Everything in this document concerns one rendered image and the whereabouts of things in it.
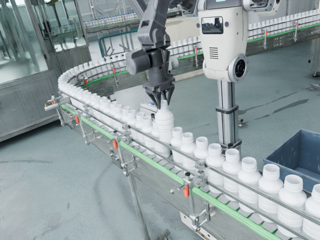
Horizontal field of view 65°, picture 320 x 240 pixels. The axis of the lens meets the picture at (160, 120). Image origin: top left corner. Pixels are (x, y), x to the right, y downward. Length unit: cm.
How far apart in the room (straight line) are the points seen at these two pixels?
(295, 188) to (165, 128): 46
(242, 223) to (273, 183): 17
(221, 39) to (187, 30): 394
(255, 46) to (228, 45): 193
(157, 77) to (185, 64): 197
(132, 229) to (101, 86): 132
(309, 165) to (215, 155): 72
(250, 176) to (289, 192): 11
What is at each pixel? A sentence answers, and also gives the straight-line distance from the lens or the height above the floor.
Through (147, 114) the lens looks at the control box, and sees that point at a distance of 127.
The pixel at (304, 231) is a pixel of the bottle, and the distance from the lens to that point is 75.
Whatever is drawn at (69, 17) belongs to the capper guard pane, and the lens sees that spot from 628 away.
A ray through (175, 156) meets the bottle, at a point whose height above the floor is 106.
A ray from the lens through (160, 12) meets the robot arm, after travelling 85.
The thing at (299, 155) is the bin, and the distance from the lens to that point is 142.
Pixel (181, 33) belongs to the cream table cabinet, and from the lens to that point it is 526.
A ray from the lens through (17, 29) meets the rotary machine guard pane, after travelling 407.
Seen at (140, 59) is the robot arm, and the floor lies 143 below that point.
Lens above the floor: 159
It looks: 25 degrees down
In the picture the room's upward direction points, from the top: 10 degrees counter-clockwise
